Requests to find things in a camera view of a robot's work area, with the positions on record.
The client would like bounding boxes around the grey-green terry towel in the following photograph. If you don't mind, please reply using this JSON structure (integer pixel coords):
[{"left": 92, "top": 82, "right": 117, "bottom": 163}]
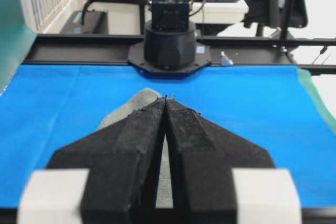
[{"left": 98, "top": 88, "right": 173, "bottom": 208}]

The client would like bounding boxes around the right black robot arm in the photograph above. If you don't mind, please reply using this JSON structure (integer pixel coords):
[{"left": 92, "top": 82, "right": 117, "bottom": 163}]
[{"left": 144, "top": 0, "right": 302, "bottom": 223}]

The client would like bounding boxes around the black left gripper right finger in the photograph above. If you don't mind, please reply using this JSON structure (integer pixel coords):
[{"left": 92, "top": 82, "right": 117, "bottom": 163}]
[{"left": 165, "top": 97, "right": 304, "bottom": 224}]

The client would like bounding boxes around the black aluminium rail frame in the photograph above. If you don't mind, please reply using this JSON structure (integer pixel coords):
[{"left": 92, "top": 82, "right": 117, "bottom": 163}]
[{"left": 23, "top": 35, "right": 335, "bottom": 75}]

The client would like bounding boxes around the black office chair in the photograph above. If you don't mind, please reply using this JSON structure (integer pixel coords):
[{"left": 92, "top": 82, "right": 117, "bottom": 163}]
[{"left": 216, "top": 0, "right": 308, "bottom": 40}]

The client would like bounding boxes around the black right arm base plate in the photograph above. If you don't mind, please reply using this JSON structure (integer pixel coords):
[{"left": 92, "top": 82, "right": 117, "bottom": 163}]
[{"left": 128, "top": 42, "right": 212, "bottom": 76}]

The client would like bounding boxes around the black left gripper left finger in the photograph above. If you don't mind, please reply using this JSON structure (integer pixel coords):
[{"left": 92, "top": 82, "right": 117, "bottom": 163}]
[{"left": 17, "top": 97, "right": 166, "bottom": 224}]

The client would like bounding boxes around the black case on floor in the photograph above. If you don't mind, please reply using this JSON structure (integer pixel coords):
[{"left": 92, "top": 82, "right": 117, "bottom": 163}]
[{"left": 59, "top": 10, "right": 109, "bottom": 35}]

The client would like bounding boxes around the blue table cloth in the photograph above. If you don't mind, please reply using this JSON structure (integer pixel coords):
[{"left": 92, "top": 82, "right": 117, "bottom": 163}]
[{"left": 1, "top": 65, "right": 335, "bottom": 208}]

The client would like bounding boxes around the green backdrop sheet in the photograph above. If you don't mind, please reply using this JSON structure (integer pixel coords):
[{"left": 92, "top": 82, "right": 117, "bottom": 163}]
[{"left": 1, "top": 0, "right": 37, "bottom": 93}]

